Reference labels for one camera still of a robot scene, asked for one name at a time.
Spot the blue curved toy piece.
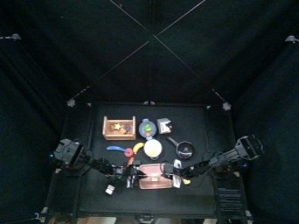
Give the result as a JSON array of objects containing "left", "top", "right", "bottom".
[{"left": 106, "top": 145, "right": 128, "bottom": 153}]

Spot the pink plastic tray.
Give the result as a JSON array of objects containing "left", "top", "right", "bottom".
[{"left": 138, "top": 163, "right": 174, "bottom": 190}]

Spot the black pan lid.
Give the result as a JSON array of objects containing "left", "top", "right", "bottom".
[{"left": 176, "top": 143, "right": 195, "bottom": 158}]

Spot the grey toy frying pan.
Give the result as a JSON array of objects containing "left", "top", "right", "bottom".
[{"left": 166, "top": 136, "right": 196, "bottom": 160}]

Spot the yellow toy banana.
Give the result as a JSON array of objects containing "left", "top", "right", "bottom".
[{"left": 132, "top": 142, "right": 146, "bottom": 155}]

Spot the wooden crate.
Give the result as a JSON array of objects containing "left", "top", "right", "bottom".
[{"left": 102, "top": 115, "right": 138, "bottom": 141}]

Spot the blue toy plate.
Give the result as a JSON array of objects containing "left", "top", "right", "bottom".
[{"left": 138, "top": 118, "right": 159, "bottom": 139}]

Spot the vertical metal frame bar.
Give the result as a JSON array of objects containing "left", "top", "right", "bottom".
[{"left": 147, "top": 0, "right": 155, "bottom": 103}]

